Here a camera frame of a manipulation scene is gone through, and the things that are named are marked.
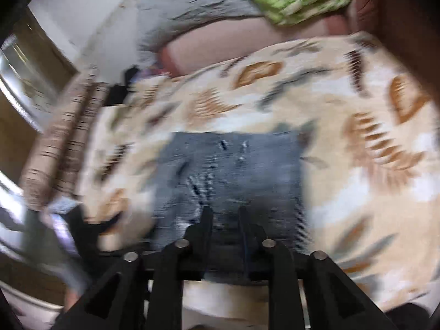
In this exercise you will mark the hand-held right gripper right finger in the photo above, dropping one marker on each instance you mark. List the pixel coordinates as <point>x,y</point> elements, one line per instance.
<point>244,235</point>

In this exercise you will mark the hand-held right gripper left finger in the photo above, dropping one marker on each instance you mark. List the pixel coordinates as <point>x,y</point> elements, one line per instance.
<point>208,228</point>

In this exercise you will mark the blue denim pants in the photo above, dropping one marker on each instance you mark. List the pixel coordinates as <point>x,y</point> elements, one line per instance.
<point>233,172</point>

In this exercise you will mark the black cloth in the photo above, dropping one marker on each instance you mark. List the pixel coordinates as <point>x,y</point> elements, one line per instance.
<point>118,92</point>

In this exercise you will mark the leaf print blanket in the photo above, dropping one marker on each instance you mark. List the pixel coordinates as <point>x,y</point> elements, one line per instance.
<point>343,117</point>

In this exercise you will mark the purple cloth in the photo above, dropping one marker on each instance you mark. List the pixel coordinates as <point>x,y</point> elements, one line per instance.
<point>154,72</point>

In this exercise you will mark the wooden framed glass door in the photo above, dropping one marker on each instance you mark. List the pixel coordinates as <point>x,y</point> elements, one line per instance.
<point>20,62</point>

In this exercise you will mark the grey quilted pillow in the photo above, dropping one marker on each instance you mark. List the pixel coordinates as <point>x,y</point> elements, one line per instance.
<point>192,10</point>

